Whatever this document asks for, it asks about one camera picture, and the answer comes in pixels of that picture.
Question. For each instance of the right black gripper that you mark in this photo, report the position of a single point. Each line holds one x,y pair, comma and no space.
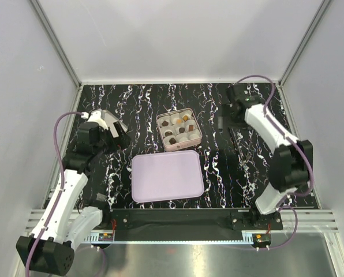
226,108

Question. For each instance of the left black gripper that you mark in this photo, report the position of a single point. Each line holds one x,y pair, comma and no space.
120,142

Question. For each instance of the dark round chocolate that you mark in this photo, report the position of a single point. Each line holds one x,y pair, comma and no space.
168,133

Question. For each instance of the pink tin lid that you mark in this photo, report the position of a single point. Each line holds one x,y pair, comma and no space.
110,119

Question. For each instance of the dark square chocolate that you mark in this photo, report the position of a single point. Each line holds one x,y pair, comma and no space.
172,141

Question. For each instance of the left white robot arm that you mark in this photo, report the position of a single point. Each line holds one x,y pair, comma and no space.
51,246

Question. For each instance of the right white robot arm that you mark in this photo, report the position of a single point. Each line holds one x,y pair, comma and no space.
291,167

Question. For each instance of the pink chocolate tin box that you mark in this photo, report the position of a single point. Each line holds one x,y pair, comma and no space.
183,140

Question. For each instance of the lilac plastic tray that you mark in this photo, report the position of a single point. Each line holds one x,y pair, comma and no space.
166,176

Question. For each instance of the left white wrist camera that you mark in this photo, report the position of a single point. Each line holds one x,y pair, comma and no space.
98,116

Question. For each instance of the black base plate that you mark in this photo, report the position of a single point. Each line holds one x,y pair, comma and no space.
198,224

